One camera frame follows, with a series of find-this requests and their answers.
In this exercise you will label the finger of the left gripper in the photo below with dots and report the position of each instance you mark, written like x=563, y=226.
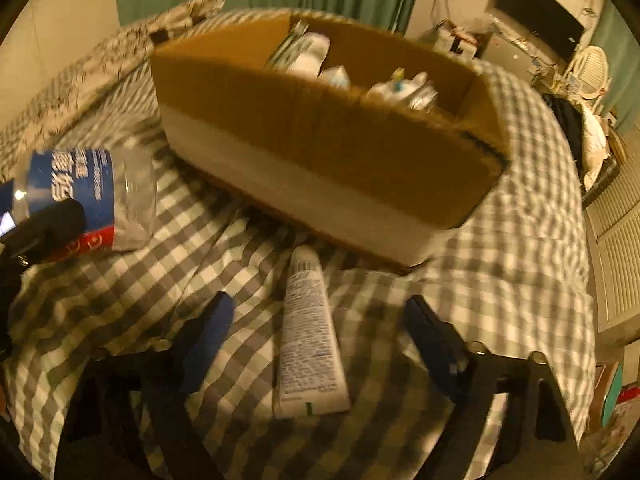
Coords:
x=35, y=239

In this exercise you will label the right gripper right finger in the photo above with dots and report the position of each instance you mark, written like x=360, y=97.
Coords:
x=441, y=348

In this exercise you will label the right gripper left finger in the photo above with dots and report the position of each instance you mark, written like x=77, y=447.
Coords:
x=200, y=339

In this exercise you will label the clear jar blue label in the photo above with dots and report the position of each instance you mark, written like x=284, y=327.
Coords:
x=116, y=189

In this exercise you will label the white cream tube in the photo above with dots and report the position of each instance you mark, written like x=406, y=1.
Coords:
x=311, y=378

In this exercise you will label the floral folded blanket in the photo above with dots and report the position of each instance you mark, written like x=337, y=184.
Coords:
x=61, y=103

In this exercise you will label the white louvered wardrobe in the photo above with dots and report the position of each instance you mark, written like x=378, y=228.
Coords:
x=614, y=221

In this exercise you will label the brown cardboard box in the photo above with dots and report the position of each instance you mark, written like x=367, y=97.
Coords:
x=375, y=177

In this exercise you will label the white puffy coat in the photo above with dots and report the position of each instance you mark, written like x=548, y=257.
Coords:
x=594, y=147

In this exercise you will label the silvery foil pouch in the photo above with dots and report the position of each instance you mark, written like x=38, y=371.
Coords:
x=417, y=93

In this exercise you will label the black jacket on chair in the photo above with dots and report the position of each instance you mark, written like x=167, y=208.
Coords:
x=570, y=120

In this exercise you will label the white blue packet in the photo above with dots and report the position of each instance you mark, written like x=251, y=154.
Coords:
x=336, y=77

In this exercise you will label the white socks bundle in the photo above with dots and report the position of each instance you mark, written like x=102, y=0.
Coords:
x=307, y=56

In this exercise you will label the silver mini fridge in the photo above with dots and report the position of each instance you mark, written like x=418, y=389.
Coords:
x=512, y=58

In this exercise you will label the white suitcase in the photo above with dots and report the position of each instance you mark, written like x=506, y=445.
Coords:
x=453, y=39

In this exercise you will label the white oval vanity mirror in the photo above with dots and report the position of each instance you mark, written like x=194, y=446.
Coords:
x=588, y=75

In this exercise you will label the green window curtain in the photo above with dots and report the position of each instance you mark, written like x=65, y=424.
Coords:
x=621, y=47

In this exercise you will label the black wall television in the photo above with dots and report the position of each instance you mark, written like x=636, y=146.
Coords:
x=547, y=20

